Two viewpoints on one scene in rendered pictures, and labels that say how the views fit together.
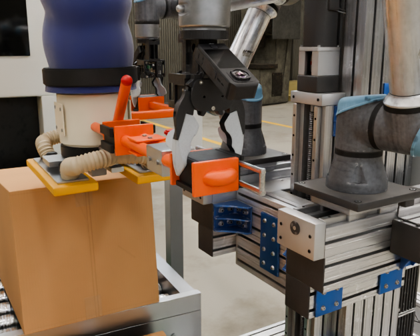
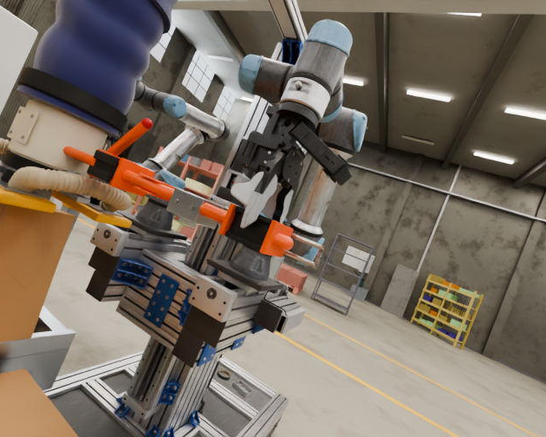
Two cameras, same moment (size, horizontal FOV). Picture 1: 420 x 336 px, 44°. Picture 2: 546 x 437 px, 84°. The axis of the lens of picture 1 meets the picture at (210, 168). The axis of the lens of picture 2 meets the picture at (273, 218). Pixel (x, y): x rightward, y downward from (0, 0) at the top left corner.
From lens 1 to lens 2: 0.49 m
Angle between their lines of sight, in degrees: 39
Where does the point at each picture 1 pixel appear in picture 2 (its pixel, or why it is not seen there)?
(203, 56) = (308, 133)
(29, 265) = not seen: outside the picture
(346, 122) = not seen: hidden behind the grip
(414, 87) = (316, 220)
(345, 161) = (252, 254)
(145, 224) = (50, 259)
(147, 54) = not seen: hidden behind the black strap
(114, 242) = (8, 270)
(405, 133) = (302, 246)
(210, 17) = (321, 106)
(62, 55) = (68, 67)
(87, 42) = (102, 71)
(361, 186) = (258, 273)
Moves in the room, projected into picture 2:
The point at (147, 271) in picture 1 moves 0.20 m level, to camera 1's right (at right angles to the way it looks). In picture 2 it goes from (31, 305) to (101, 316)
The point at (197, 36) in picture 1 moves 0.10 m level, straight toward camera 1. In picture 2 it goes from (306, 114) to (357, 109)
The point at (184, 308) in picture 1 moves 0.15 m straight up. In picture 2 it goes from (54, 346) to (72, 304)
